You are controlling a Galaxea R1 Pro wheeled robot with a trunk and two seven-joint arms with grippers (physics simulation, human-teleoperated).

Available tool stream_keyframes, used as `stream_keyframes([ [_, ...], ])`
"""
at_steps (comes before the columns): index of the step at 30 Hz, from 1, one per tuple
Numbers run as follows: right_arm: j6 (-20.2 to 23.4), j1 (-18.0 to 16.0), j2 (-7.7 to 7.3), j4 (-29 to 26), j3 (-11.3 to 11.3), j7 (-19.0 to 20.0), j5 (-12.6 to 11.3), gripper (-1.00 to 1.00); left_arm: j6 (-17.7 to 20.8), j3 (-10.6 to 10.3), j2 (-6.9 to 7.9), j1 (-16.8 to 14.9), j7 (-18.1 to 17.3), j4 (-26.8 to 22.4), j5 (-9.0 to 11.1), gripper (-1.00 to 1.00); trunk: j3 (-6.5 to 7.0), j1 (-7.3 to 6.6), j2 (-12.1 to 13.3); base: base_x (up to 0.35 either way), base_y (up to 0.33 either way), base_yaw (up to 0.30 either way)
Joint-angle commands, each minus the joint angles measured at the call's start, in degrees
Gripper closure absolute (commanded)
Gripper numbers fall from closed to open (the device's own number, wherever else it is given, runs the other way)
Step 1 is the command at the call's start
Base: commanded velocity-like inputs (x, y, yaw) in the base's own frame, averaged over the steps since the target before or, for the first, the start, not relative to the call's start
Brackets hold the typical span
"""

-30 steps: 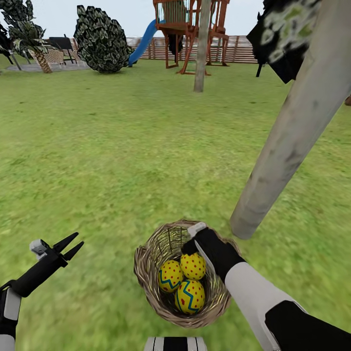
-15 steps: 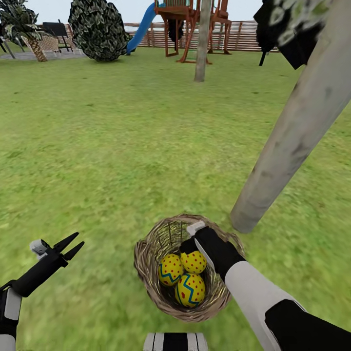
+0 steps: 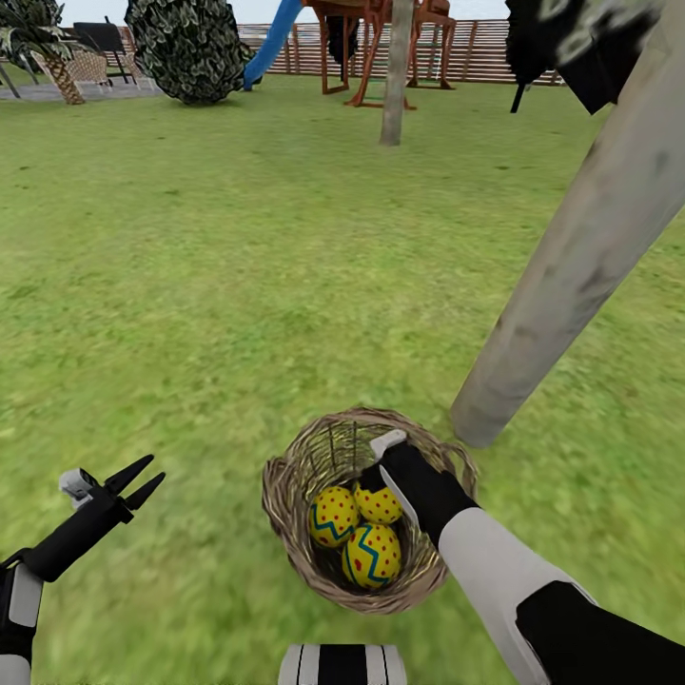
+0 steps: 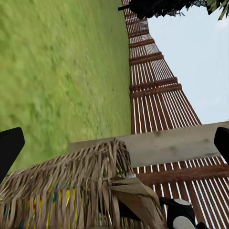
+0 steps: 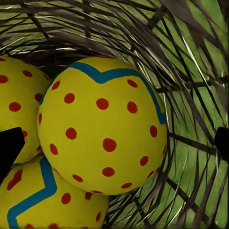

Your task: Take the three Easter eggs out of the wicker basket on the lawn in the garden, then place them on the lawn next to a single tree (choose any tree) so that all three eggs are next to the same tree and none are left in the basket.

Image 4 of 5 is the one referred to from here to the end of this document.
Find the easter egg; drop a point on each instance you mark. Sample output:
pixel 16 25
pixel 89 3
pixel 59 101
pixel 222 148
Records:
pixel 67 195
pixel 34 205

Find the wicker basket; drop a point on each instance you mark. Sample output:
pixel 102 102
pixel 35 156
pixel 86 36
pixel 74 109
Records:
pixel 98 175

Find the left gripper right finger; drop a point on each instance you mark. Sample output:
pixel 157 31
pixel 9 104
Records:
pixel 221 141

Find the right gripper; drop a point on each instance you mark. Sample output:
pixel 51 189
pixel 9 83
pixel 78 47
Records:
pixel 125 211

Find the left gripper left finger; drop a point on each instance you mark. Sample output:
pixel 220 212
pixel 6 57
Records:
pixel 11 143

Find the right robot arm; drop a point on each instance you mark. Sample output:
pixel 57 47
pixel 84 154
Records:
pixel 180 212

